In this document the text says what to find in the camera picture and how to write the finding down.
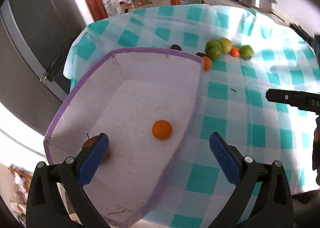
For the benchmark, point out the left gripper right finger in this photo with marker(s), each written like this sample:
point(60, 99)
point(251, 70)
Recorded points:
point(273, 206)

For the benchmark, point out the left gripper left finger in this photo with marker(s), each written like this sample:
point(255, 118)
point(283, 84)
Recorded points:
point(45, 207)

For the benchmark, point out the green apple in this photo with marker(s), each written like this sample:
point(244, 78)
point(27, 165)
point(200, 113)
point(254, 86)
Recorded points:
point(213, 49)
point(246, 52)

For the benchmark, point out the red apple in box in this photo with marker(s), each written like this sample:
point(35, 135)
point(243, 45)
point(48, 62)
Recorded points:
point(89, 142)

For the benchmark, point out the teal checkered tablecloth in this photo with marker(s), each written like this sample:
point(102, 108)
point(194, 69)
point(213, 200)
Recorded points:
point(233, 101)

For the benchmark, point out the small orange tangerine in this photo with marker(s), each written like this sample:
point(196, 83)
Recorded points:
point(235, 52)

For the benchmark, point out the yellow pear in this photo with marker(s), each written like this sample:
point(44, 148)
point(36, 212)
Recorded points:
point(226, 44)

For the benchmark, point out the tangerine beside box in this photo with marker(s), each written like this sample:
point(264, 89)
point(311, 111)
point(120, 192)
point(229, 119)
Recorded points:
point(207, 63)

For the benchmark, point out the orange tangerine in box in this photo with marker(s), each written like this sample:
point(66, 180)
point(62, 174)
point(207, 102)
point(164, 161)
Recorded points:
point(162, 130)

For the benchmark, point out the white kitchen counter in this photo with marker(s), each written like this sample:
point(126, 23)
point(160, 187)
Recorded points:
point(237, 4)

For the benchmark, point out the dark round fruit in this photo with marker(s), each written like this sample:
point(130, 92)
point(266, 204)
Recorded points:
point(175, 47)

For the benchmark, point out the white box purple rim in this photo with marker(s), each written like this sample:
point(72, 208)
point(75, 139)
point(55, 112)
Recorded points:
point(122, 95)

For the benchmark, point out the grey refrigerator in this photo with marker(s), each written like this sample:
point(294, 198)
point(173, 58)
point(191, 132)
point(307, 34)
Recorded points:
point(38, 37)

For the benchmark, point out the cardboard boxes on floor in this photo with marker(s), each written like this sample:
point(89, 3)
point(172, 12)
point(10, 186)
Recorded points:
point(132, 5)

